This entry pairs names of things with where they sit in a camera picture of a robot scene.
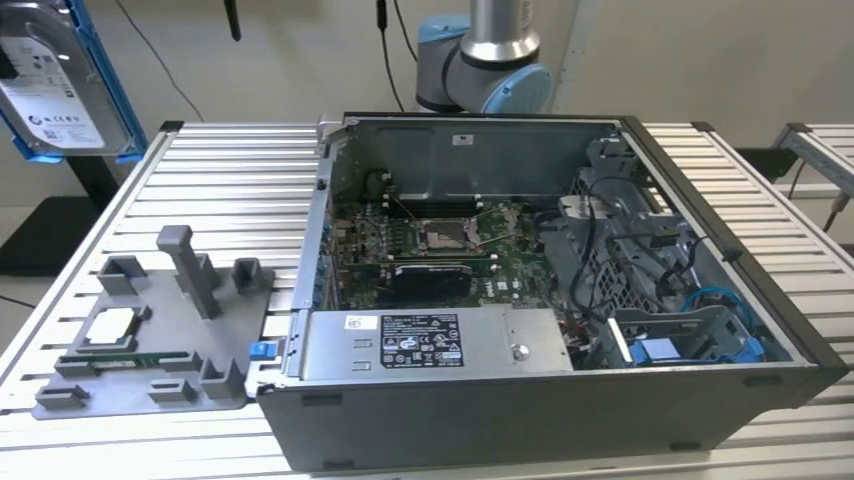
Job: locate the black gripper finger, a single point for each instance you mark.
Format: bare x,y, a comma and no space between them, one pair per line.
9,64

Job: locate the hard disk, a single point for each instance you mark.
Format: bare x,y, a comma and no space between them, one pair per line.
61,75

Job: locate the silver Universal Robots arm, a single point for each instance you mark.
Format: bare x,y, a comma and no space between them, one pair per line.
497,45

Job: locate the grey disk bay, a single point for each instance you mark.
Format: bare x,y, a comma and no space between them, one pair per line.
708,320

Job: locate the black stand with base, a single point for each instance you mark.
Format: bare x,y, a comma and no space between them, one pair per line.
41,235

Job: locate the black antenna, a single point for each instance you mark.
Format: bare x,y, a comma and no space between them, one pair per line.
234,20

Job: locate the grey parts rack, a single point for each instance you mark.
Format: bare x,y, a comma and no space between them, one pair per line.
167,310

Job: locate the silver CPU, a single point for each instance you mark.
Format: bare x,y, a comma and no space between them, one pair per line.
114,326

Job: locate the green RAM stick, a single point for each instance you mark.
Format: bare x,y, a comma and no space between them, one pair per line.
157,357

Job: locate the metal locking lever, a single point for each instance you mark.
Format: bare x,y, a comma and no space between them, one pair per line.
408,209

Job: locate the blue case latch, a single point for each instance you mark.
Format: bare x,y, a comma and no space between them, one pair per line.
261,350

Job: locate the black RAM slots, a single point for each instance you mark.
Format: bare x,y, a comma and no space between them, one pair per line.
437,205

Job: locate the CPU socket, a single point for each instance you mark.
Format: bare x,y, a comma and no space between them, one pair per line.
444,240

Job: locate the black expansion slot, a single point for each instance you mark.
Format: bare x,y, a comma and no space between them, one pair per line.
441,257

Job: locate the green motherboard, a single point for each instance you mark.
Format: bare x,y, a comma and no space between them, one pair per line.
517,260

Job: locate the silver power supply unit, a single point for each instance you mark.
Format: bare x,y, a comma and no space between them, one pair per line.
534,340

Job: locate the black open PC case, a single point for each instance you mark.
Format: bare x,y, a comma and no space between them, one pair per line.
468,425

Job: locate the grey metal drive cage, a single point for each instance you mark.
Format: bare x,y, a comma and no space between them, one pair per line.
628,250

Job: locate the blue carrier in bay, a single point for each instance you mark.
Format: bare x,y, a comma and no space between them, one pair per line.
657,350

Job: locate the black box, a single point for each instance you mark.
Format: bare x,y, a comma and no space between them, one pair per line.
768,162

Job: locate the metal slat side table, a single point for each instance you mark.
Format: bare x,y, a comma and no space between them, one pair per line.
828,145

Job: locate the white wall conduit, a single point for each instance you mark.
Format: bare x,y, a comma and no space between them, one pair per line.
576,75

